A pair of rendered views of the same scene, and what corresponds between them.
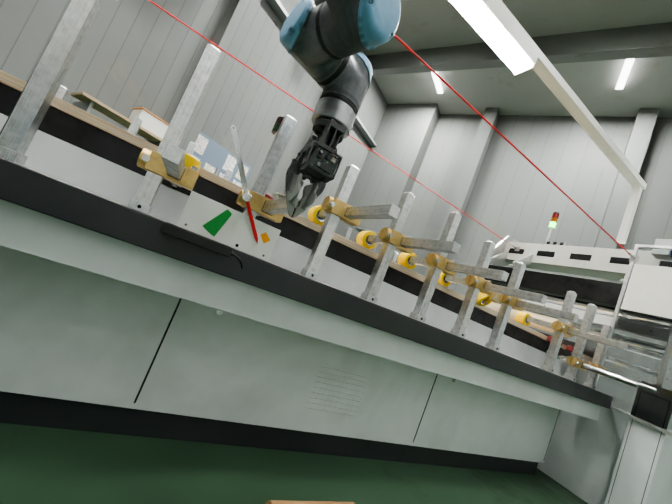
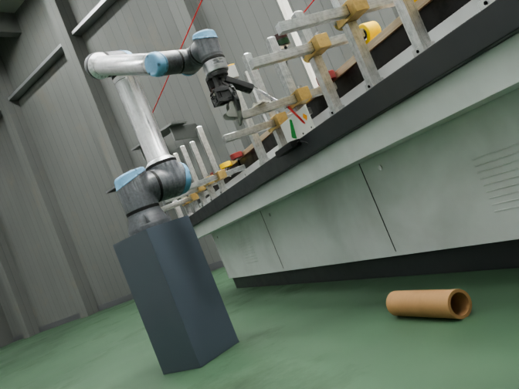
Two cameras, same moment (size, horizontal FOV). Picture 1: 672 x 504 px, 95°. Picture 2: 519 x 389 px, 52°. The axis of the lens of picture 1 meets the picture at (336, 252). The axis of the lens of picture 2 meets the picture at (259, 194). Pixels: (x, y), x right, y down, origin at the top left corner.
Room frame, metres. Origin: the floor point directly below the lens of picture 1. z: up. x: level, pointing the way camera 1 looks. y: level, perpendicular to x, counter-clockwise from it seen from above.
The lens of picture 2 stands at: (0.77, -1.85, 0.45)
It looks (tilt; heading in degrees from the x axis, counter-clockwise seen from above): 3 degrees up; 94
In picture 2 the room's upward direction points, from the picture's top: 22 degrees counter-clockwise
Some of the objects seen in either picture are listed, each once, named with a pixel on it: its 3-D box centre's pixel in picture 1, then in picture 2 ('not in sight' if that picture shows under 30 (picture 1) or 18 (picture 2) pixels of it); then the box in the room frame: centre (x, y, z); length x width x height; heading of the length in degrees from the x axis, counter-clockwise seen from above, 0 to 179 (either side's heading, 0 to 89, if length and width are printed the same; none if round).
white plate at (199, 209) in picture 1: (232, 228); (296, 126); (0.86, 0.29, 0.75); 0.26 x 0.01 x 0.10; 116
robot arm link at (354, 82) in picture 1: (345, 86); (208, 47); (0.66, 0.12, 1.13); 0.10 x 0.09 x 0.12; 135
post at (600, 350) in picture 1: (597, 361); not in sight; (1.89, -1.74, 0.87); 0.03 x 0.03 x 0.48; 26
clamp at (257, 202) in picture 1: (261, 205); (298, 99); (0.90, 0.26, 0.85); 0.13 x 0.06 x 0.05; 116
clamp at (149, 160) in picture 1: (169, 170); (276, 123); (0.79, 0.48, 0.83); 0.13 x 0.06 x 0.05; 116
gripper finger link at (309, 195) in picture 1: (308, 200); (233, 113); (0.65, 0.10, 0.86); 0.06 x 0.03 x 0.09; 26
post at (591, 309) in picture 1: (580, 343); not in sight; (1.78, -1.52, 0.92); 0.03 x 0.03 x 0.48; 26
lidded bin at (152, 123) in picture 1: (149, 125); not in sight; (4.05, 2.95, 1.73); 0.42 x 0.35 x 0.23; 146
